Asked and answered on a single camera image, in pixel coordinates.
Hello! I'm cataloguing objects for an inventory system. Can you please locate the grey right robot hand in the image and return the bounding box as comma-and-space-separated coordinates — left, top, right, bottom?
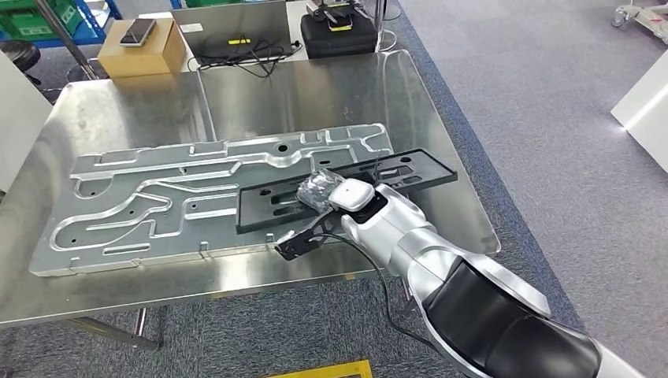
296, 169, 348, 214

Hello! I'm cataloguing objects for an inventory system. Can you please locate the long black plastic part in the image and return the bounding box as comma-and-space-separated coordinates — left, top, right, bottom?
236, 148, 459, 235

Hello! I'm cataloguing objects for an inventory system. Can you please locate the steel workbench leg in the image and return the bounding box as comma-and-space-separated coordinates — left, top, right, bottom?
61, 309, 160, 351

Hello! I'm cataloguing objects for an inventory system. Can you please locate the black equipment case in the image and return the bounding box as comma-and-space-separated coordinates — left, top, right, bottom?
301, 13, 378, 59

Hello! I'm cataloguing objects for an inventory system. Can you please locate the machined aluminium fixture plate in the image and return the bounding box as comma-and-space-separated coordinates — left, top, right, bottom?
28, 123, 395, 277

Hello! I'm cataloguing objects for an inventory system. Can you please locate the black grey handheld device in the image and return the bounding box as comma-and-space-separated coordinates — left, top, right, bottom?
305, 0, 366, 32

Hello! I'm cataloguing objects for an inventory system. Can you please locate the silver laptop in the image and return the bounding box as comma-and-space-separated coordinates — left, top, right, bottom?
171, 0, 295, 66

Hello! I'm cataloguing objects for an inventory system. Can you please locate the green plastic crate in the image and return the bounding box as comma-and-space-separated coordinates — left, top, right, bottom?
184, 0, 243, 9
0, 0, 84, 42

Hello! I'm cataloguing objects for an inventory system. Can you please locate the cardboard box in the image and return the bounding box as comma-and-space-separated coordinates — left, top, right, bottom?
97, 18, 187, 80

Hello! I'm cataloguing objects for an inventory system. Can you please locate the smartphone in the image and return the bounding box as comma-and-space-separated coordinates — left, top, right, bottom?
119, 18, 158, 48

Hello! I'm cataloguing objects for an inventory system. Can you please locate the blue rack with green crates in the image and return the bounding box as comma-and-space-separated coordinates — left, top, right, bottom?
0, 0, 124, 49

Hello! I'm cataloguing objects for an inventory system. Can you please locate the grey metal pole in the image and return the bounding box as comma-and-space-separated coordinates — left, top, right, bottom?
32, 0, 100, 82

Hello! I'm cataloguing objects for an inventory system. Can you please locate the white cabinet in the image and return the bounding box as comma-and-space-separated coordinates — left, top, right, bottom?
610, 49, 668, 174
0, 50, 54, 194

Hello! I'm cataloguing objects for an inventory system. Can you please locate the black round stool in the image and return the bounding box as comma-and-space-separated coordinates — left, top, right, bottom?
0, 40, 42, 87

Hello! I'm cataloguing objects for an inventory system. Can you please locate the white wheeled cart base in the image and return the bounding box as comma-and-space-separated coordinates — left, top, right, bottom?
611, 0, 668, 46

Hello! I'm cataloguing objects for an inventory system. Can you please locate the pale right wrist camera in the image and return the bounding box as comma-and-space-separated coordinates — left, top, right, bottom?
327, 179, 376, 213

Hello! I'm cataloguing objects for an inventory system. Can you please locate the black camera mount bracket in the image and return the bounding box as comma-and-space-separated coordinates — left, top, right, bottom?
275, 208, 346, 262

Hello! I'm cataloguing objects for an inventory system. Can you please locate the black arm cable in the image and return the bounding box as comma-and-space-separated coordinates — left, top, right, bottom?
312, 232, 444, 357

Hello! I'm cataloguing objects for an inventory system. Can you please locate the tangled black cable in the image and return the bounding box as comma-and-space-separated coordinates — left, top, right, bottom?
187, 35, 305, 80

